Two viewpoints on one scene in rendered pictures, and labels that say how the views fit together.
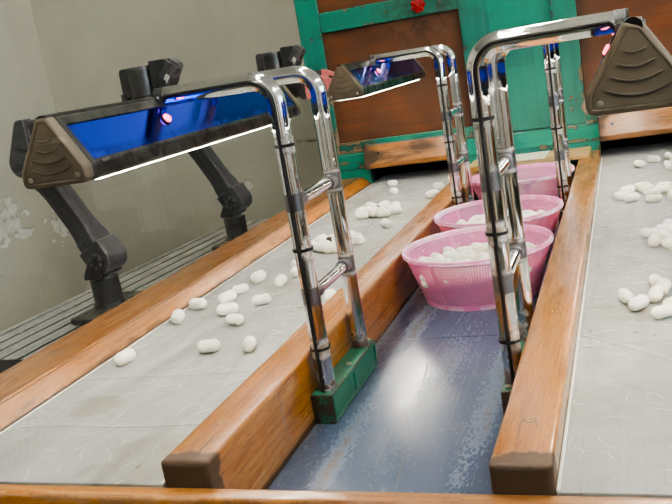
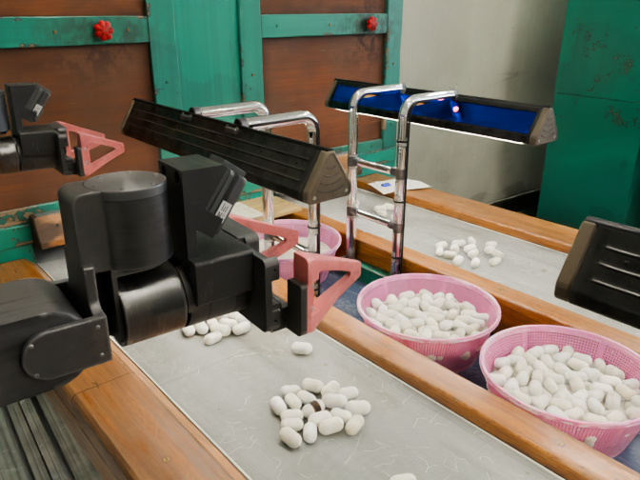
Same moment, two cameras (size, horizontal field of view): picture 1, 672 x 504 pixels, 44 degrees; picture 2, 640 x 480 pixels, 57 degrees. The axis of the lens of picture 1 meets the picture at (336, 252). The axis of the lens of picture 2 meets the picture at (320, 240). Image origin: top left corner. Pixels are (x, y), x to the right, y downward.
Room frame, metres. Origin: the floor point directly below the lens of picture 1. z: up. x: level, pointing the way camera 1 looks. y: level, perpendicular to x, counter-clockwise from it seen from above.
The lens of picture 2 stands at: (1.40, 0.61, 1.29)
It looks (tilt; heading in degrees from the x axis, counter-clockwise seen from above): 22 degrees down; 299
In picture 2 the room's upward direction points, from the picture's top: straight up
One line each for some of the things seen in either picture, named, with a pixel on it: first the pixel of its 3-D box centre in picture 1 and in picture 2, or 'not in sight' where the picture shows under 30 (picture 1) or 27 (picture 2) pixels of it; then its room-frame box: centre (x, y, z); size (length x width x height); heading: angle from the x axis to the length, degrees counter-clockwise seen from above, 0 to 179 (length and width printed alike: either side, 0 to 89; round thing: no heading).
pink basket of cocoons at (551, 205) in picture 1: (500, 230); (426, 325); (1.70, -0.35, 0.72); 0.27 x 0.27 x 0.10
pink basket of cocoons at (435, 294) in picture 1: (479, 267); (564, 393); (1.43, -0.25, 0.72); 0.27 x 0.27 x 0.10
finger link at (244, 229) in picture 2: not in sight; (265, 250); (1.69, 0.19, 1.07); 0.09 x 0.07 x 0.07; 66
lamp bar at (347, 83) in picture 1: (381, 73); (212, 138); (2.05, -0.18, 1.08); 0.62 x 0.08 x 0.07; 159
